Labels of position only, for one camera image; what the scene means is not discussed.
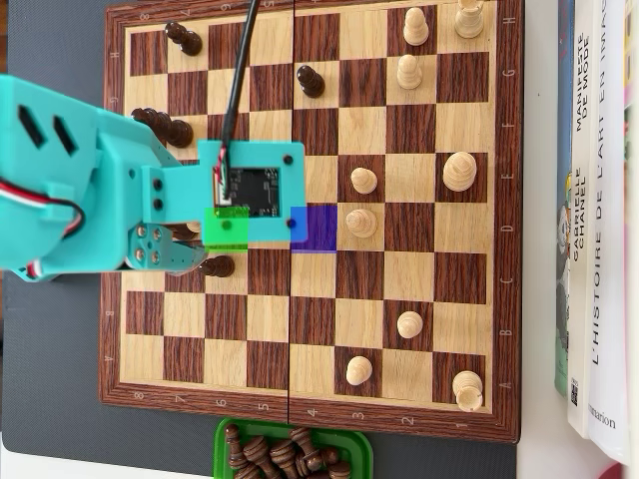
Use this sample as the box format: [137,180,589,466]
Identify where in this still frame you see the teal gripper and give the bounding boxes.
[97,110,207,275]

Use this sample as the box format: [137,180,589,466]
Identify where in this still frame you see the dark wooden bishop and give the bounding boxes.
[164,223,199,245]
[243,435,274,479]

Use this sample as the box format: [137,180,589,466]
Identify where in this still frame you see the dark wooden chess piece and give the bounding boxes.
[289,427,320,465]
[224,424,249,470]
[269,440,301,479]

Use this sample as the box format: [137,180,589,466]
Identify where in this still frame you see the wooden chessboard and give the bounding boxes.
[98,0,525,445]

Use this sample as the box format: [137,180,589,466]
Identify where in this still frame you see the dark grey mat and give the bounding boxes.
[0,0,520,479]

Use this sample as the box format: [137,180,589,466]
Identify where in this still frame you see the light pawn centre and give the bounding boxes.
[344,208,379,240]

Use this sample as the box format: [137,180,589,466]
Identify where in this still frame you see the light wooden pawn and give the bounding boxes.
[345,354,374,387]
[396,53,424,91]
[349,167,379,196]
[396,310,424,339]
[402,7,430,48]

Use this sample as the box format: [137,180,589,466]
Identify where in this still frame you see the green plastic tray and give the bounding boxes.
[213,417,374,479]

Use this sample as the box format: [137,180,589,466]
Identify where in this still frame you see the light wooden king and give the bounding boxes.
[441,151,478,194]

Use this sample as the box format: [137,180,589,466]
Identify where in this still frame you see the light wooden rook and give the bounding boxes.
[451,368,485,413]
[453,0,486,40]

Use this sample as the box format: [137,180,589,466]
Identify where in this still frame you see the white Gabrielle Chanel book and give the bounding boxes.
[566,0,600,440]

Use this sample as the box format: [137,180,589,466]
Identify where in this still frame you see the illustrated blue green book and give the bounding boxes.
[552,0,575,398]

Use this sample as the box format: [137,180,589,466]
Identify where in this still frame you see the white book coloured marks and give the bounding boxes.
[621,0,639,465]

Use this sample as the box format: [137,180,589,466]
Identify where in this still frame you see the red object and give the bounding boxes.
[593,461,639,479]

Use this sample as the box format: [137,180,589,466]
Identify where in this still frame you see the teal camera mount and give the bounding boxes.
[141,140,307,244]

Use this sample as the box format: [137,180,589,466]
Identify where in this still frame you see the black camera circuit board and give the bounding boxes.
[214,168,281,219]

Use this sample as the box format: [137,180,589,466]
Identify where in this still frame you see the black camera cable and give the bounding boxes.
[215,0,261,204]

